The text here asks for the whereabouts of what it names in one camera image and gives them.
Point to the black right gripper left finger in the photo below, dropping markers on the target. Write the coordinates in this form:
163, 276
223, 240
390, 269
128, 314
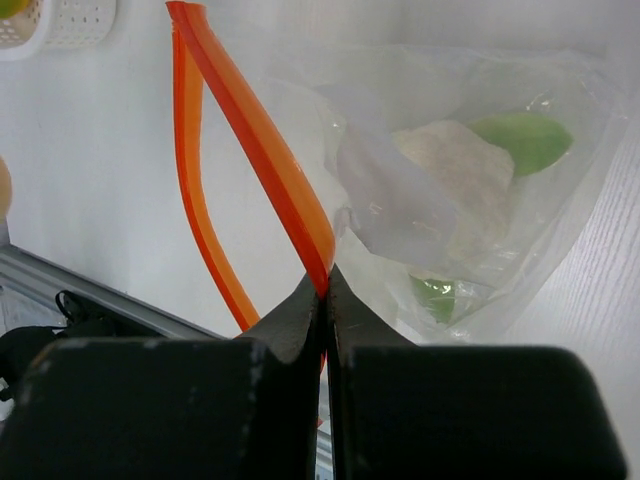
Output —
157, 408

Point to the clear zip bag orange zipper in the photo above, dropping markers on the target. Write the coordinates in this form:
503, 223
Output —
316, 122

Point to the white perforated plastic basket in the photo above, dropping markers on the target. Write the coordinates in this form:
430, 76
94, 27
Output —
56, 25

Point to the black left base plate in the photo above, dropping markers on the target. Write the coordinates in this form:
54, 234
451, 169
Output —
60, 315

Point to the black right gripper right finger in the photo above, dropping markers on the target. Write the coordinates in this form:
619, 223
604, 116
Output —
404, 411

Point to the aluminium mounting rail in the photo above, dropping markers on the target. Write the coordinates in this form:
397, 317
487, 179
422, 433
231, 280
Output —
41, 280

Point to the green orange mango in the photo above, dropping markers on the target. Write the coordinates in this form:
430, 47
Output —
10, 8

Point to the white cauliflower with green leaves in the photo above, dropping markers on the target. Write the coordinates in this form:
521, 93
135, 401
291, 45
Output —
483, 168

